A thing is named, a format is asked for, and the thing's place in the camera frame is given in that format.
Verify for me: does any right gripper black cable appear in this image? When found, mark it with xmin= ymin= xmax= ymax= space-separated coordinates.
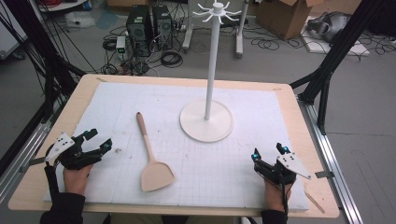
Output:
xmin=280 ymin=182 xmax=290 ymax=217

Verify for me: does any thin wooden strip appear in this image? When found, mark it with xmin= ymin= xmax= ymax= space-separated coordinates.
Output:
xmin=304 ymin=182 xmax=327 ymax=215

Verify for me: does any person's right hand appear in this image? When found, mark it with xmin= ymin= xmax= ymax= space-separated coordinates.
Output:
xmin=264 ymin=179 xmax=293 ymax=213

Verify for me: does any white foam board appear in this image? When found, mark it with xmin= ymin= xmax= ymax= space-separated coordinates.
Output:
xmin=300 ymin=15 xmax=372 ymax=57

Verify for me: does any white stand leg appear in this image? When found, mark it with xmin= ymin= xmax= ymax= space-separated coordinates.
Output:
xmin=181 ymin=0 xmax=196 ymax=53
xmin=234 ymin=0 xmax=250 ymax=59

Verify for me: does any white gridded mat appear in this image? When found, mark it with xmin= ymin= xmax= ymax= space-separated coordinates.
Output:
xmin=43 ymin=81 xmax=310 ymax=211

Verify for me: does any black computer tower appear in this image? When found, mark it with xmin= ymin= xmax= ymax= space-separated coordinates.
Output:
xmin=125 ymin=5 xmax=154 ymax=59
xmin=151 ymin=4 xmax=174 ymax=51

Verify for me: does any person's left hand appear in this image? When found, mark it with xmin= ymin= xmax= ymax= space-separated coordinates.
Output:
xmin=63 ymin=163 xmax=94 ymax=197

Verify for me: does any clear plastic bag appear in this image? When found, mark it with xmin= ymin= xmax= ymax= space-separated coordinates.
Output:
xmin=64 ymin=10 xmax=96 ymax=30

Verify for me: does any coiled black cable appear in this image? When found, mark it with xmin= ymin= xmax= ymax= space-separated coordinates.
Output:
xmin=160 ymin=49 xmax=184 ymax=69

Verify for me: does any white hook rack stand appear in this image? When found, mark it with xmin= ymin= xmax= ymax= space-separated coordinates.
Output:
xmin=179 ymin=0 xmax=243 ymax=144

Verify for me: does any cardboard box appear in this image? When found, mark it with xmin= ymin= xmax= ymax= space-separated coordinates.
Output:
xmin=255 ymin=0 xmax=325 ymax=41

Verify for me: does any aluminium rail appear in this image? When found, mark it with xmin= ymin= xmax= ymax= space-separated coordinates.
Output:
xmin=298 ymin=98 xmax=364 ymax=224
xmin=0 ymin=101 xmax=64 ymax=204

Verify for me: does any white cabinet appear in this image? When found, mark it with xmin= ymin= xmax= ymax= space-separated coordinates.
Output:
xmin=0 ymin=0 xmax=30 ymax=61

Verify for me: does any small white power box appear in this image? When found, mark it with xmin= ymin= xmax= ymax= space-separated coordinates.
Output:
xmin=115 ymin=35 xmax=127 ymax=61

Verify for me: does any wooden spatula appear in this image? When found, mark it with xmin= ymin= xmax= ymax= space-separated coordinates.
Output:
xmin=135 ymin=111 xmax=176 ymax=193

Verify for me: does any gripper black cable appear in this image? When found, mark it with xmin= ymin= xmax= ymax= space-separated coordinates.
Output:
xmin=44 ymin=160 xmax=61 ymax=200
xmin=280 ymin=182 xmax=290 ymax=217

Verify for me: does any black metal frame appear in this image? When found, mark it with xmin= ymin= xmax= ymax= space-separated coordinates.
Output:
xmin=289 ymin=0 xmax=386 ymax=135
xmin=2 ymin=0 xmax=87 ymax=123

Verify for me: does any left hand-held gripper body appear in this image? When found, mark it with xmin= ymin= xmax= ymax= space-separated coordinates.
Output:
xmin=45 ymin=132 xmax=104 ymax=171

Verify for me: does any grey bag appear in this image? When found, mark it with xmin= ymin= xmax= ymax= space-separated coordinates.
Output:
xmin=306 ymin=11 xmax=352 ymax=43

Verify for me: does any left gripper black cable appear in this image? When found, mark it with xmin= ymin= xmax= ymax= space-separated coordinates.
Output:
xmin=44 ymin=160 xmax=61 ymax=200

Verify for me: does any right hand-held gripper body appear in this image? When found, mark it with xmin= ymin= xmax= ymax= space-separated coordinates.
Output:
xmin=253 ymin=152 xmax=312 ymax=186

